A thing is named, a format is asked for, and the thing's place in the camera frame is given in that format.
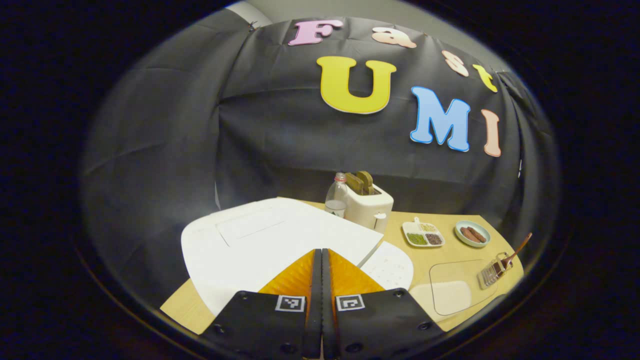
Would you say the white divided dish of beans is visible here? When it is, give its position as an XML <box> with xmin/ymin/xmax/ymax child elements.
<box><xmin>402</xmin><ymin>217</ymin><xmax>446</xmax><ymax>248</ymax></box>

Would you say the clear plastic water bottle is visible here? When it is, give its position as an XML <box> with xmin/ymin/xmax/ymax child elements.
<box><xmin>325</xmin><ymin>172</ymin><xmax>349</xmax><ymax>219</ymax></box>

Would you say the metal wire chopstick holder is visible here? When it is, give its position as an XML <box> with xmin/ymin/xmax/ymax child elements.
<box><xmin>477</xmin><ymin>252</ymin><xmax>514</xmax><ymax>291</ymax></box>

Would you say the brown wooden spoon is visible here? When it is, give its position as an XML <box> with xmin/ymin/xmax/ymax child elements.
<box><xmin>492</xmin><ymin>232</ymin><xmax>533</xmax><ymax>273</ymax></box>

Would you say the pale green plate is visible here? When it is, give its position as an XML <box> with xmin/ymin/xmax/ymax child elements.
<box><xmin>454</xmin><ymin>220</ymin><xmax>492</xmax><ymax>249</ymax></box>

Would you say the black backdrop cloth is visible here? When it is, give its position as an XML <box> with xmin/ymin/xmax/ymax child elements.
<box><xmin>82</xmin><ymin>10</ymin><xmax>558</xmax><ymax>301</ymax></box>

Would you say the white rice cooker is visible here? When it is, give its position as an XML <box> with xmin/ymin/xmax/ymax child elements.
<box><xmin>181</xmin><ymin>196</ymin><xmax>415</xmax><ymax>317</ymax></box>

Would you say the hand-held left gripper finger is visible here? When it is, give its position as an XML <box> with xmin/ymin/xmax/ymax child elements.
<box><xmin>321</xmin><ymin>248</ymin><xmax>446</xmax><ymax>360</ymax></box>
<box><xmin>200</xmin><ymin>248</ymin><xmax>323</xmax><ymax>360</ymax></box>

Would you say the white toaster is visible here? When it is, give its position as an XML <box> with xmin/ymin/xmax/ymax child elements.
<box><xmin>345</xmin><ymin>182</ymin><xmax>394</xmax><ymax>235</ymax></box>

